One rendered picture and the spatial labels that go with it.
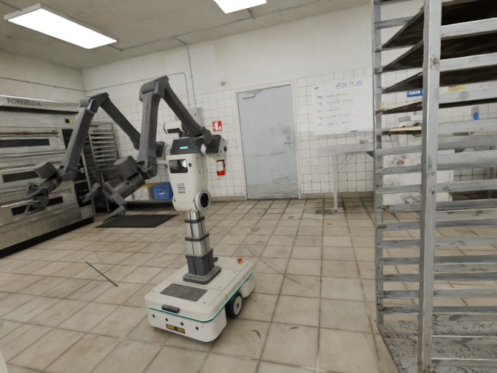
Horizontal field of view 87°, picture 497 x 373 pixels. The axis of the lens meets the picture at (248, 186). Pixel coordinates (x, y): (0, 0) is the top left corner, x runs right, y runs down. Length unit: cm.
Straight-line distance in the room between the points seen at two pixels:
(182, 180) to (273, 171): 338
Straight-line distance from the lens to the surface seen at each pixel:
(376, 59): 139
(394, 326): 171
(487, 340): 131
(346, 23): 503
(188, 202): 170
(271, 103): 491
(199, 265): 185
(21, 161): 472
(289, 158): 484
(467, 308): 179
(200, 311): 166
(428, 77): 94
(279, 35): 508
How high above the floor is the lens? 117
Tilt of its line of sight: 10 degrees down
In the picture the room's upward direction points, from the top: 6 degrees counter-clockwise
